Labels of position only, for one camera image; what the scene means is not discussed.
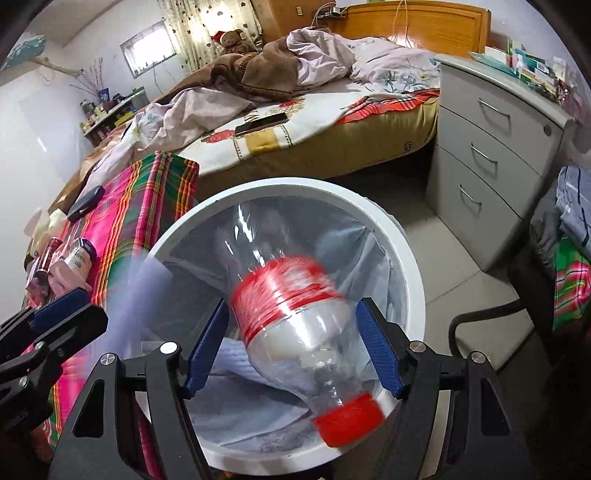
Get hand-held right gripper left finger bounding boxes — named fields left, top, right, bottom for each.
left=48, top=300, right=230, bottom=480

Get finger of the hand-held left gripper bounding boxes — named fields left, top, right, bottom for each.
left=0, top=288, right=92, bottom=358
left=0, top=305, right=109, bottom=393

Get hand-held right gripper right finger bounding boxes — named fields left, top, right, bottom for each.
left=356, top=298, right=532, bottom=480

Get red drink can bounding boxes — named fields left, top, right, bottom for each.
left=34, top=237, right=64, bottom=296

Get clear plastic bottle red label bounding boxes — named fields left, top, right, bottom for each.
left=229, top=203, right=387, bottom=448

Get white round trash bin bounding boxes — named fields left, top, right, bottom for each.
left=136, top=178, right=428, bottom=472

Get pink wrapper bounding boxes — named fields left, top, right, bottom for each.
left=48, top=261, right=93, bottom=296

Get small clear labelled bottle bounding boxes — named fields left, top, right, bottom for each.
left=65, top=237, right=98, bottom=282

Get soft tissue pack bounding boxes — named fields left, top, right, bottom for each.
left=25, top=208, right=70, bottom=252

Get black glasses case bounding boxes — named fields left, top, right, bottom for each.
left=67, top=185, right=105, bottom=223

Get black chair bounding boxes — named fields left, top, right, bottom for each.
left=450, top=249, right=591, bottom=480

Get shelf with bottles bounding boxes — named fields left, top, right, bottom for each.
left=79, top=88, right=151, bottom=148

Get folded plaid cloth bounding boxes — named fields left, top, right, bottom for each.
left=551, top=240, right=591, bottom=334

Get grey drawer cabinet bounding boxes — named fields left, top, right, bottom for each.
left=425, top=53, right=578, bottom=273

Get decorative dry branches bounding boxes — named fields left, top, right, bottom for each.
left=69, top=58, right=105, bottom=100

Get black smartphone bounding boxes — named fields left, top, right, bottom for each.
left=235, top=113, right=290, bottom=137

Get floral bed sheet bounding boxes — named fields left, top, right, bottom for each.
left=175, top=88, right=441, bottom=182

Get air conditioner pipe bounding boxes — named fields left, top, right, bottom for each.
left=31, top=56, right=85, bottom=75

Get folded grey clothes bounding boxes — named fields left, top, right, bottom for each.
left=531, top=164, right=591, bottom=278

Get covered air conditioner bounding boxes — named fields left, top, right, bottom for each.
left=0, top=36, right=47, bottom=71

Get small window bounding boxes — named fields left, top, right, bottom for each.
left=120, top=31, right=178, bottom=78

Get pale pink duvet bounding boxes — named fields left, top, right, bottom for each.
left=88, top=28, right=439, bottom=185

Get brown blanket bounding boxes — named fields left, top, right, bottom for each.
left=152, top=34, right=305, bottom=101

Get patterned curtain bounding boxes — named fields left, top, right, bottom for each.
left=157, top=0, right=264, bottom=77

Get brown teddy bear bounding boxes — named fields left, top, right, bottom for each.
left=210, top=28, right=257, bottom=57

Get pile of small boxes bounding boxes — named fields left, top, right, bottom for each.
left=471, top=39, right=583, bottom=108

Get wooden bed headboard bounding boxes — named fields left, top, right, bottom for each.
left=332, top=2, right=492, bottom=54

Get wooden wardrobe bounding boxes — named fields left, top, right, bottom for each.
left=252, top=0, right=296, bottom=40

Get power strip with cables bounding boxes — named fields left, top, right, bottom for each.
left=313, top=3, right=348, bottom=20

